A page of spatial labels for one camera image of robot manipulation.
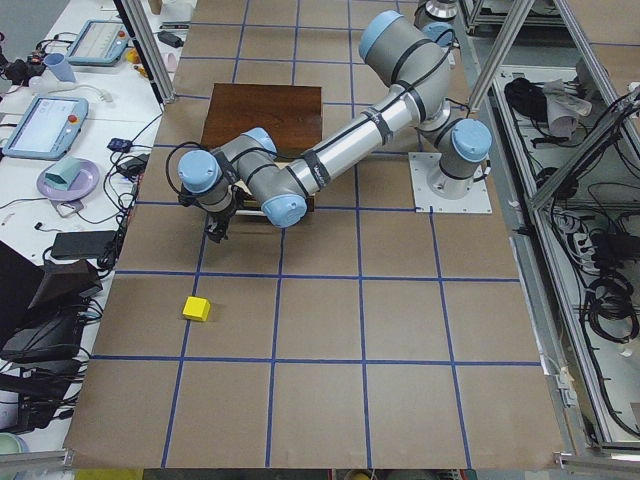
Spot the teach pendant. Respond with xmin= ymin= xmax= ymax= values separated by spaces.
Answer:
xmin=66 ymin=20 xmax=130 ymax=67
xmin=2 ymin=95 xmax=89 ymax=161

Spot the teal box on plate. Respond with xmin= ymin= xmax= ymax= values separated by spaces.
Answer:
xmin=44 ymin=156 xmax=82 ymax=191

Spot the purple plate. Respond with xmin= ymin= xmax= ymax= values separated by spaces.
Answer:
xmin=36 ymin=156 xmax=100 ymax=201

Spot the yellow wooden block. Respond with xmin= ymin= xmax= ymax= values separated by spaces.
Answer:
xmin=182 ymin=296 xmax=211 ymax=322

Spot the near teach pendant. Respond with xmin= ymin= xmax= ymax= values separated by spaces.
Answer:
xmin=2 ymin=95 xmax=89 ymax=161

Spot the light blue cup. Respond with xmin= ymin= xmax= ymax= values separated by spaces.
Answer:
xmin=43 ymin=53 xmax=76 ymax=83

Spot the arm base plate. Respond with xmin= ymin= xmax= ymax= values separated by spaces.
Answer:
xmin=408 ymin=152 xmax=492 ymax=215

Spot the aluminium frame post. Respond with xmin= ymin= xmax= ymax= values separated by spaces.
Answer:
xmin=113 ymin=0 xmax=175 ymax=105

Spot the light wooden drawer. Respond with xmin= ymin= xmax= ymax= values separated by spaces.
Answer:
xmin=235 ymin=151 xmax=309 ymax=228

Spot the dark wooden drawer cabinet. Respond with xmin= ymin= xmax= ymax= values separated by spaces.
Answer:
xmin=201 ymin=83 xmax=323 ymax=156

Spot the black braided cable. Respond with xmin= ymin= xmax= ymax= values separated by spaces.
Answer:
xmin=165 ymin=141 xmax=211 ymax=207

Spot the far teach pendant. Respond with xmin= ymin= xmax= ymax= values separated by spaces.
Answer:
xmin=66 ymin=20 xmax=130 ymax=67

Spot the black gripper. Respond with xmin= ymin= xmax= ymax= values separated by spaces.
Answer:
xmin=205 ymin=207 xmax=235 ymax=243

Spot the black power adapter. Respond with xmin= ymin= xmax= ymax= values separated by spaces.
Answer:
xmin=50 ymin=230 xmax=116 ymax=260

